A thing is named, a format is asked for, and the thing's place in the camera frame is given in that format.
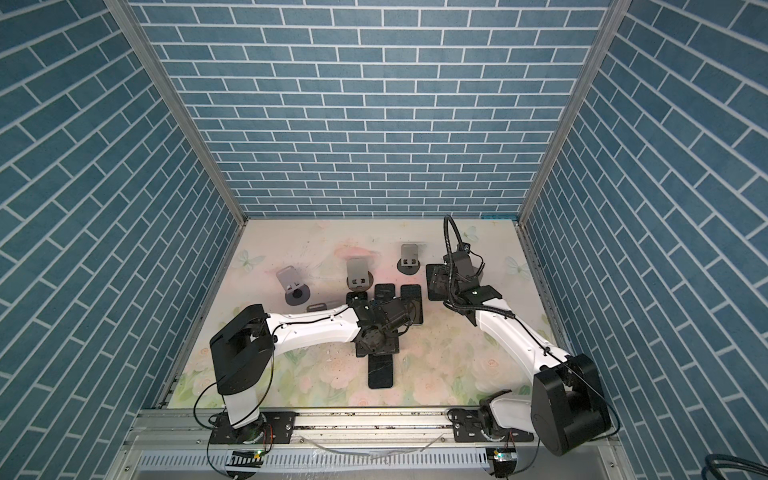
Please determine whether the aluminium mounting rail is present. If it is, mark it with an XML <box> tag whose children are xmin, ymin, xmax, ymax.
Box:
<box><xmin>119</xmin><ymin>405</ymin><xmax>619</xmax><ymax>448</ymax></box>

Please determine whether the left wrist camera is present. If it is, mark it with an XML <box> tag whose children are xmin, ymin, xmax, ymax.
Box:
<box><xmin>374</xmin><ymin>298</ymin><xmax>413</xmax><ymax>332</ymax></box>

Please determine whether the shiny phone stand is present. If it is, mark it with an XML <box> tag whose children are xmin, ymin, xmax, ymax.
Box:
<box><xmin>400</xmin><ymin>284</ymin><xmax>424</xmax><ymax>325</ymax></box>
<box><xmin>426</xmin><ymin>264</ymin><xmax>449</xmax><ymax>301</ymax></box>
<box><xmin>368</xmin><ymin>354</ymin><xmax>394</xmax><ymax>390</ymax></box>

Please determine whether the black phone stand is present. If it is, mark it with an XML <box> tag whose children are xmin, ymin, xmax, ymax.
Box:
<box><xmin>345</xmin><ymin>291</ymin><xmax>368</xmax><ymax>306</ymax></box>
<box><xmin>374</xmin><ymin>283</ymin><xmax>397</xmax><ymax>303</ymax></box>

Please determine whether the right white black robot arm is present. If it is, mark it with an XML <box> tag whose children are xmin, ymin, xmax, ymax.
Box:
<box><xmin>426</xmin><ymin>264</ymin><xmax>620</xmax><ymax>456</ymax></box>

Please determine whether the white slotted cable duct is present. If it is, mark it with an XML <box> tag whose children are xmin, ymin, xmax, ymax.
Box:
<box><xmin>136</xmin><ymin>448</ymin><xmax>489</xmax><ymax>473</ymax></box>

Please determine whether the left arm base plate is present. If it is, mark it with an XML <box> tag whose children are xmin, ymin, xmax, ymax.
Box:
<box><xmin>210</xmin><ymin>411</ymin><xmax>297</xmax><ymax>447</ymax></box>

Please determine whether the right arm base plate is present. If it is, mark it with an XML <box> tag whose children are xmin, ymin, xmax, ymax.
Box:
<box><xmin>446</xmin><ymin>407</ymin><xmax>535</xmax><ymax>444</ymax></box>

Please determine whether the black cable bottom right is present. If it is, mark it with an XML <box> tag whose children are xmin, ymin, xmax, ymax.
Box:
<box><xmin>700</xmin><ymin>454</ymin><xmax>768</xmax><ymax>480</ymax></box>

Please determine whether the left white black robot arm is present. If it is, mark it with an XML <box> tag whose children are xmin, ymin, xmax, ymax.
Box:
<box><xmin>207</xmin><ymin>294</ymin><xmax>423</xmax><ymax>445</ymax></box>

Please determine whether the grey phone stand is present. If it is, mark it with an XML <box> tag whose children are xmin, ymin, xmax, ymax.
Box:
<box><xmin>276</xmin><ymin>266</ymin><xmax>311</xmax><ymax>306</ymax></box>
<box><xmin>396</xmin><ymin>243</ymin><xmax>421</xmax><ymax>276</ymax></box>

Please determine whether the black phone back stand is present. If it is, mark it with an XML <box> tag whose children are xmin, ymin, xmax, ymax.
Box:
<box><xmin>345</xmin><ymin>291</ymin><xmax>368</xmax><ymax>306</ymax></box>

